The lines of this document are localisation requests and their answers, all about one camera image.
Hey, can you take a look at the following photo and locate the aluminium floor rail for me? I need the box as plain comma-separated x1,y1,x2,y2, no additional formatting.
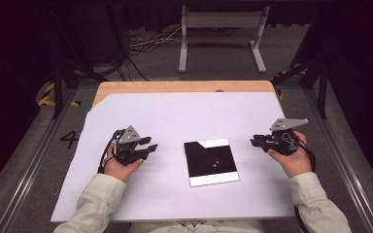
304,86,373,233
0,86,79,233

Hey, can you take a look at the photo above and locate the white metal stand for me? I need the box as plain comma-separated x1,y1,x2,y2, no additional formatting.
178,4,271,74

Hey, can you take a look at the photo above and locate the person's left hand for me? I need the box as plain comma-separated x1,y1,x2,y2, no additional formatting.
103,144,145,183

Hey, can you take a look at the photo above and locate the white paper sheet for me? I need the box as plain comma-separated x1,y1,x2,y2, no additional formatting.
51,91,297,223

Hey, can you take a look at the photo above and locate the black and white square board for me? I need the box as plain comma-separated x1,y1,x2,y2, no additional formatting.
184,138,241,188

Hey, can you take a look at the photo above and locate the bundle of floor cables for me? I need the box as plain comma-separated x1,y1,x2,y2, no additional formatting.
110,25,188,82

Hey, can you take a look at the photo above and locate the yellow black hazard tape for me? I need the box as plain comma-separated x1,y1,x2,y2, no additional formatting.
273,69,307,101
38,82,82,107

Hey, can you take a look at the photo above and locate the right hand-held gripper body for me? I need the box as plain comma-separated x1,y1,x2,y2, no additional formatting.
264,117,310,157

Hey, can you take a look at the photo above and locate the black metal stand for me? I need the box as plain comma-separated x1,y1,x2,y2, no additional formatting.
50,6,127,119
271,6,331,119

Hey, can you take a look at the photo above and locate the person's right hand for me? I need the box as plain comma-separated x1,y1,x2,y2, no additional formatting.
266,130,314,179

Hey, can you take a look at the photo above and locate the person's torso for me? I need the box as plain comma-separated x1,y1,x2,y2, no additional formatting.
127,219,266,233

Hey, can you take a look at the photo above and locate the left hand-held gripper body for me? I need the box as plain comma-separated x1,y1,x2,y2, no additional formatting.
112,125,150,167

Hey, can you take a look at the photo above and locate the left hand-held gripper cable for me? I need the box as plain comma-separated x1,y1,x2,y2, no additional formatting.
97,129,124,174

